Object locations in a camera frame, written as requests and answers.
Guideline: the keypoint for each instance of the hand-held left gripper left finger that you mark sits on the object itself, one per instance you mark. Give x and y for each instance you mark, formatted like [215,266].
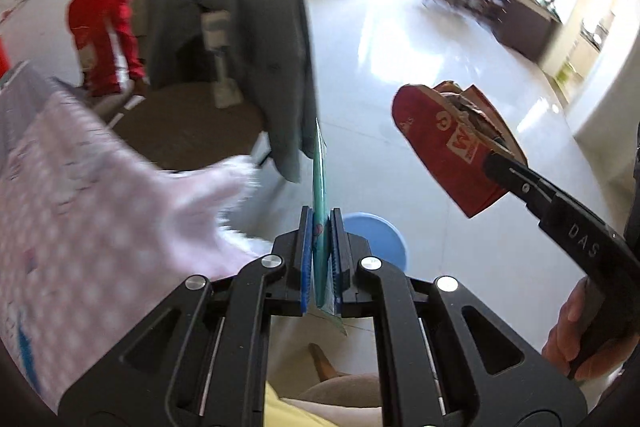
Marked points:
[305,257]

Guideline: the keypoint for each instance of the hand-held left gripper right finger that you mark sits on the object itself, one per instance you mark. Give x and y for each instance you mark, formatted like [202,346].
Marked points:
[336,257]

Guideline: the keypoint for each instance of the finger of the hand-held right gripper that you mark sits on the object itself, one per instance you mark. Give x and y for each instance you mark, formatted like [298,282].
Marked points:
[520,179]

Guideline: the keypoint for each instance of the blue plastic waste bin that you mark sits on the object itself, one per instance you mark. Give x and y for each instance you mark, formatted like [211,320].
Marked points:
[380,237]

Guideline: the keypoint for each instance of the teal snack packet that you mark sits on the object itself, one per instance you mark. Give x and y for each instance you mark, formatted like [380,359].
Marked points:
[320,187]

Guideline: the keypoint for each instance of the red snack packet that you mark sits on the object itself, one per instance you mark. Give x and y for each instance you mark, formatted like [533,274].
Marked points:
[435,147]

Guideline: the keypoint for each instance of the person's right hand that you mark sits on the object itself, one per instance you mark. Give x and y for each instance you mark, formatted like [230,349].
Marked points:
[565,332]

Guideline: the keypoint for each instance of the wooden armchair with beige cushion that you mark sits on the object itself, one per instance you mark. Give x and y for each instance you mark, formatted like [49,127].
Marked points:
[325,362]

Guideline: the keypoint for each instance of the person's yellow clothing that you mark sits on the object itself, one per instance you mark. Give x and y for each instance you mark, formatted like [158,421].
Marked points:
[290,409]

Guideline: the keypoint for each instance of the dark wooden sideboard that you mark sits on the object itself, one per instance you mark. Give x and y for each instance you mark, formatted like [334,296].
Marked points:
[525,19]

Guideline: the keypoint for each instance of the brown round-seat chair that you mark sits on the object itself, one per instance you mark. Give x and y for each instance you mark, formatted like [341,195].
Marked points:
[200,127]

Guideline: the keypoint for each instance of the pink checked tablecloth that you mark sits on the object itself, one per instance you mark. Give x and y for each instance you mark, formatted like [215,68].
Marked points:
[100,207]

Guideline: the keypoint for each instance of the grey jacket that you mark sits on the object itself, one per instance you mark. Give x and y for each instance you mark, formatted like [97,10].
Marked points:
[270,32]

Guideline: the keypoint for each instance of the red garment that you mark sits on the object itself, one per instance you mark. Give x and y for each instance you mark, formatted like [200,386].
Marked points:
[100,37]

